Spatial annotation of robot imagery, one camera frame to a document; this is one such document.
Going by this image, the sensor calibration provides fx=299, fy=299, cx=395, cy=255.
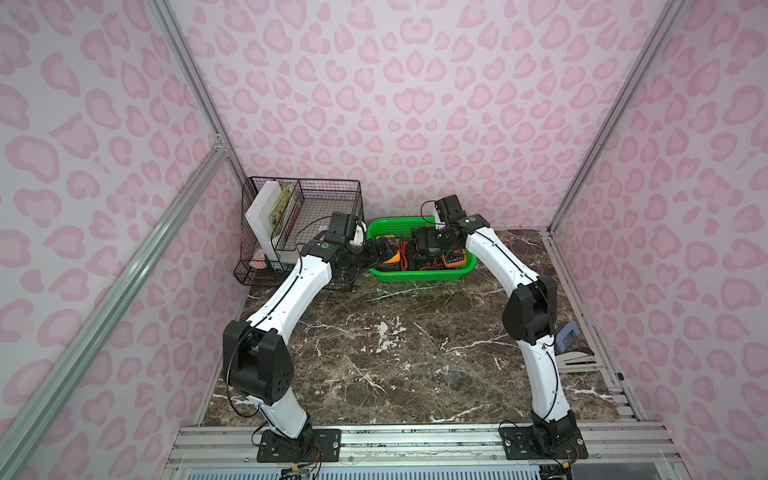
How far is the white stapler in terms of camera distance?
0.86 meters

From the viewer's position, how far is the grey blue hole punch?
2.88ft

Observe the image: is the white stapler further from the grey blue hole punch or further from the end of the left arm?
the end of the left arm

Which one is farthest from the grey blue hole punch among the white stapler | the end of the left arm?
the end of the left arm

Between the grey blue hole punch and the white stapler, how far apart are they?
2 centimetres
